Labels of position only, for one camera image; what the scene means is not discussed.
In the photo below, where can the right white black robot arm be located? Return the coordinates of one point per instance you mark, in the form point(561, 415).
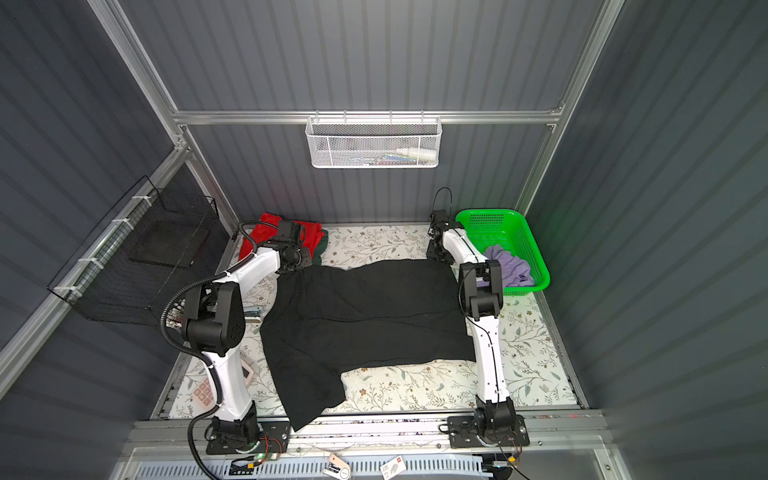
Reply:
point(481, 299)

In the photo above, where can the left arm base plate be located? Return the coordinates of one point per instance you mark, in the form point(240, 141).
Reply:
point(229, 438)

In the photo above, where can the dark green folded t shirt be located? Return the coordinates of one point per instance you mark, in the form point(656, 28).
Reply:
point(320, 248)

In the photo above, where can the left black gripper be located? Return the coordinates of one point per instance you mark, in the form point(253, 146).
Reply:
point(300, 257)

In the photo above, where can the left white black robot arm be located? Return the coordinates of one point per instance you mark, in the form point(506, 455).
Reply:
point(213, 325)

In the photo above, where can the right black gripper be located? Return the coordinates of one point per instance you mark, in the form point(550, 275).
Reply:
point(432, 255)

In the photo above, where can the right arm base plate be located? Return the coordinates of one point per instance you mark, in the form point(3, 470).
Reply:
point(465, 432)

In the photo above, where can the white tag card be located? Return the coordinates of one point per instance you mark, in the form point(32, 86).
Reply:
point(336, 468)
point(393, 468)

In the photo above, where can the aluminium front rail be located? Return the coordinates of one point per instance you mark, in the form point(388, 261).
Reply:
point(414, 432)

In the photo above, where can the green plastic basket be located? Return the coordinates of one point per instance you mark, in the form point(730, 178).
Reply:
point(509, 230)

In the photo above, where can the black t shirt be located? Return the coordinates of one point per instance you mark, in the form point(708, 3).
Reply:
point(326, 321)

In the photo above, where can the purple t shirt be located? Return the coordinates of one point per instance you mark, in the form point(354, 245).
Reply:
point(515, 271)

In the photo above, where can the white wire mesh basket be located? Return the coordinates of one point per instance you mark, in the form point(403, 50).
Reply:
point(369, 142)

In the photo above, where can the white tag card left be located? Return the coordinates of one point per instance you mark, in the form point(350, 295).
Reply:
point(336, 468)

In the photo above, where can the red folded t shirt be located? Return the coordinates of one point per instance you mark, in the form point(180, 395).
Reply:
point(267, 228)

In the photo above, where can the floral table mat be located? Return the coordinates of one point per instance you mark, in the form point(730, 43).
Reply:
point(534, 374)

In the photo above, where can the white spray bottle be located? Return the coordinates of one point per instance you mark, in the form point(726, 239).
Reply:
point(419, 155)

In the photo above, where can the black wire basket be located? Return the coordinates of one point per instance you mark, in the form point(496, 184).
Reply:
point(170, 237)

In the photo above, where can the white tag card right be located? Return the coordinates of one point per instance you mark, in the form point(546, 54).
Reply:
point(393, 468)

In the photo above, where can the pink white remote pad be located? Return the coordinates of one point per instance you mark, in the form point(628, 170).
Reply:
point(201, 389)

